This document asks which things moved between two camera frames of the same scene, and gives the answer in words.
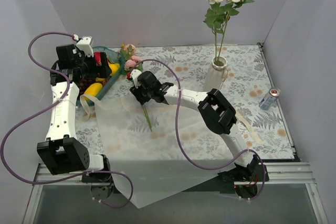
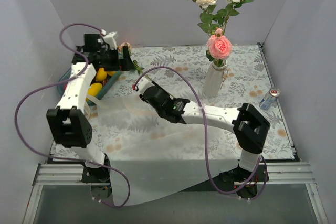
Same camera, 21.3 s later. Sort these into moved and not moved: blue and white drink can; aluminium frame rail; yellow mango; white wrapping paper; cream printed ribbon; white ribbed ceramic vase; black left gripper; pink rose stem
Moved: black left gripper; pink rose stem; cream printed ribbon
Not moved: white wrapping paper; blue and white drink can; yellow mango; aluminium frame rail; white ribbed ceramic vase
